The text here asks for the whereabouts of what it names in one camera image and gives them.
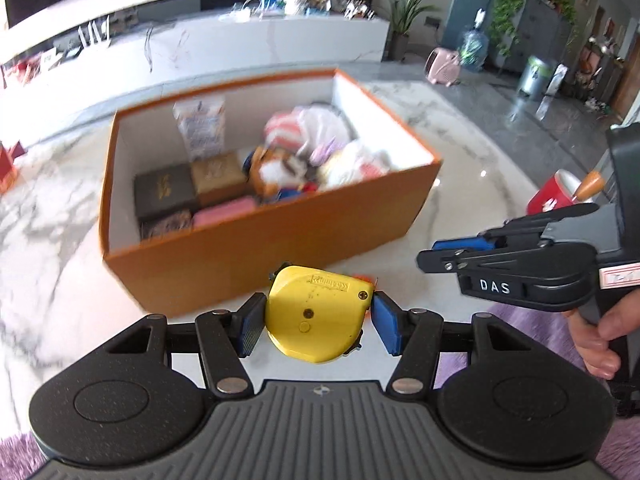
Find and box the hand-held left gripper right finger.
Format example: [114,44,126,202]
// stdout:
[371,290,538,403]

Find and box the red and gold carton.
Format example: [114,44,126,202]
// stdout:
[0,146,21,195]

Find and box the purple fluffy mat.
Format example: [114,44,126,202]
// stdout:
[0,302,640,480]

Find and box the orange and white plush toy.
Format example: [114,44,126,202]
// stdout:
[242,145,321,206]

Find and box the black cable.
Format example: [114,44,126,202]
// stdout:
[142,27,157,68]

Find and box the grey cabinet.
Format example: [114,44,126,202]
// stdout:
[500,0,586,96]

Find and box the silver trash can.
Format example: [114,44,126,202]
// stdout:
[517,55,556,101]

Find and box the potted long-leaf plant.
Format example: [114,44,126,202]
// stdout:
[384,0,441,62]

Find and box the gold square gift box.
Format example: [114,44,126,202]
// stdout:
[190,152,251,208]

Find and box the brown patterned box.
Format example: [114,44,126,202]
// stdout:
[140,209,195,242]

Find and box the orange cardboard box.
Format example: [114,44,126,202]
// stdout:
[97,67,443,318]

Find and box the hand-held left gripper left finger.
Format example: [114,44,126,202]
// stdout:
[102,291,268,402]

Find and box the tissue packet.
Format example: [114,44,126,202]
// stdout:
[172,97,227,163]

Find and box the yellow tape measure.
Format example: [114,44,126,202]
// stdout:
[264,262,377,365]

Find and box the pink flat box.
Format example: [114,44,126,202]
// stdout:
[192,196,260,231]

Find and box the person's right hand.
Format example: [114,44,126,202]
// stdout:
[567,299,640,381]

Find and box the blue water jug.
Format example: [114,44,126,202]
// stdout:
[457,9,493,72]

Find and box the white plastic bag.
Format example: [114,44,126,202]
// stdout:
[317,139,393,193]
[262,102,362,161]

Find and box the dark grey gift box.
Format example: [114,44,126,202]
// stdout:
[133,164,201,221]

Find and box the white marble media console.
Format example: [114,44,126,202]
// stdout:
[0,10,391,92]

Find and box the orange cone-shaped toy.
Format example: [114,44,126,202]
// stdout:
[574,171,607,202]

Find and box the red and white cup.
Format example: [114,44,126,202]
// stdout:
[526,170,583,216]

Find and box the white router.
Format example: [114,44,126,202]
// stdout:
[77,17,112,52]

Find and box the pink space heater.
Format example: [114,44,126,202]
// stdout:
[425,47,462,86]

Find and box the trailing ivy plant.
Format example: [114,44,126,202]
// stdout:
[482,0,541,56]

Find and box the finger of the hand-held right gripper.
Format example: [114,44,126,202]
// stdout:
[416,242,551,277]
[432,203,601,252]

